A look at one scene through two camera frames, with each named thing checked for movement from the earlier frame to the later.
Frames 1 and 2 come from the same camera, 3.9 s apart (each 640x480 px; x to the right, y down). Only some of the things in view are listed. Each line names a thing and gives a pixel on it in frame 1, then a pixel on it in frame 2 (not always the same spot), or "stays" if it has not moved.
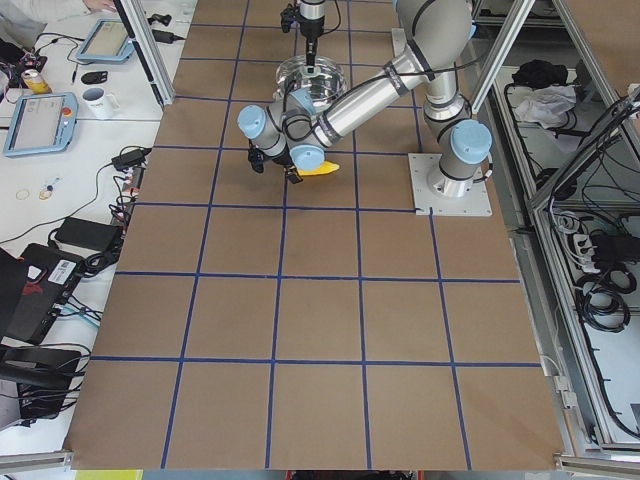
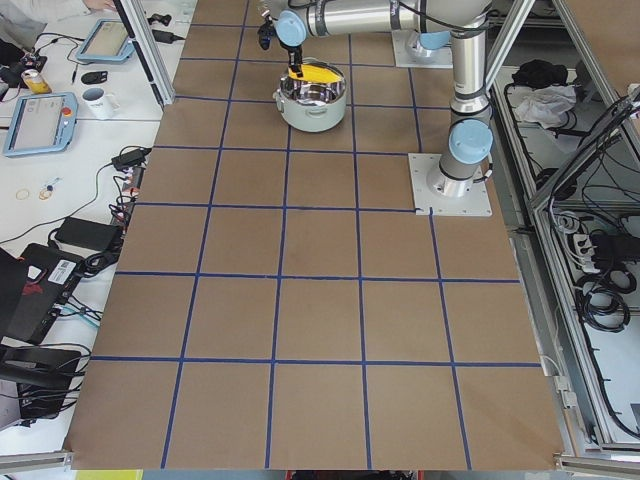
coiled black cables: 601,299 stays
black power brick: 93,235 stays
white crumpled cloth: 548,106 stays
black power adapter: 130,160 stays
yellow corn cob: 326,167 -> 312,73
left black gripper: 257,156 -> 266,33
